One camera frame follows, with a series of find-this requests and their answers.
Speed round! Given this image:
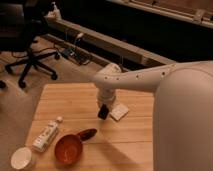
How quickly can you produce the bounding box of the white spray bottle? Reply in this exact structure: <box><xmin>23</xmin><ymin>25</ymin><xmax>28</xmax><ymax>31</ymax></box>
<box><xmin>47</xmin><ymin>1</ymin><xmax>62</xmax><ymax>20</ymax></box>

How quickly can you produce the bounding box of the white round bowl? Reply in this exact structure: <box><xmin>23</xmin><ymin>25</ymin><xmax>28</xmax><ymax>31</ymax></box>
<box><xmin>10</xmin><ymin>147</ymin><xmax>34</xmax><ymax>171</ymax></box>

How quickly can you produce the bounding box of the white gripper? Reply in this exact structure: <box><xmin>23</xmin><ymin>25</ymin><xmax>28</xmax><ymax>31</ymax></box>
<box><xmin>97</xmin><ymin>88</ymin><xmax>116</xmax><ymax>115</ymax></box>

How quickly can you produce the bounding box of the black office chair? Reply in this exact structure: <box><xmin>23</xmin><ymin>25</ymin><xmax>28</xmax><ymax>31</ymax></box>
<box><xmin>0</xmin><ymin>0</ymin><xmax>60</xmax><ymax>88</ymax></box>

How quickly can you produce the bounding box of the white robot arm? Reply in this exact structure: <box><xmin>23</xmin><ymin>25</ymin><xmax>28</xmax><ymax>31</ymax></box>
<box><xmin>93</xmin><ymin>60</ymin><xmax>213</xmax><ymax>171</ymax></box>

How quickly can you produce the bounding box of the black eraser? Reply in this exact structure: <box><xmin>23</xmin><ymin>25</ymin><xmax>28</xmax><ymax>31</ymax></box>
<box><xmin>98</xmin><ymin>104</ymin><xmax>109</xmax><ymax>120</ymax></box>

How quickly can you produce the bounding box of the white sponge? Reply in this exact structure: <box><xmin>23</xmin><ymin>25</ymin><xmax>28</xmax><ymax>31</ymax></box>
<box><xmin>110</xmin><ymin>104</ymin><xmax>129</xmax><ymax>122</ymax></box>

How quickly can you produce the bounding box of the white plastic bottle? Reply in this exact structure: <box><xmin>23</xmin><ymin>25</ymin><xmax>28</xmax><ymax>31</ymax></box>
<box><xmin>32</xmin><ymin>116</ymin><xmax>63</xmax><ymax>152</ymax></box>

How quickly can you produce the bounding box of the power strip with cables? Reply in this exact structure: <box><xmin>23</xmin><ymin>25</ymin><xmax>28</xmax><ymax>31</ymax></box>
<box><xmin>60</xmin><ymin>32</ymin><xmax>92</xmax><ymax>65</ymax></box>

